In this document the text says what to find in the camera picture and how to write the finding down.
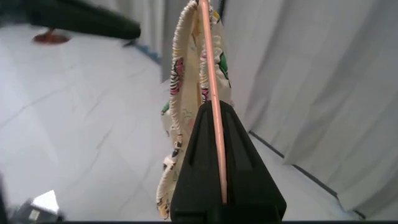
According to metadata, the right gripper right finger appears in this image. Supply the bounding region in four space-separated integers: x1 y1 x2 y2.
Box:
219 99 288 223

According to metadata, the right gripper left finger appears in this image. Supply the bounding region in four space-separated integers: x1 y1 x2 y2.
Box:
169 100 223 223

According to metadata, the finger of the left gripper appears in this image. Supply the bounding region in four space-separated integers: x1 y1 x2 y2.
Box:
24 0 142 40

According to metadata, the cream printed garment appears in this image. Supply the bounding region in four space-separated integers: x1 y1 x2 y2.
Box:
155 0 234 220

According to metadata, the pink clothes hanger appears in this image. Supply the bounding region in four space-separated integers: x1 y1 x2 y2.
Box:
198 0 229 205

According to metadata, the white curtain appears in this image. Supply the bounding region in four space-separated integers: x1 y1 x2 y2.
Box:
83 0 398 220

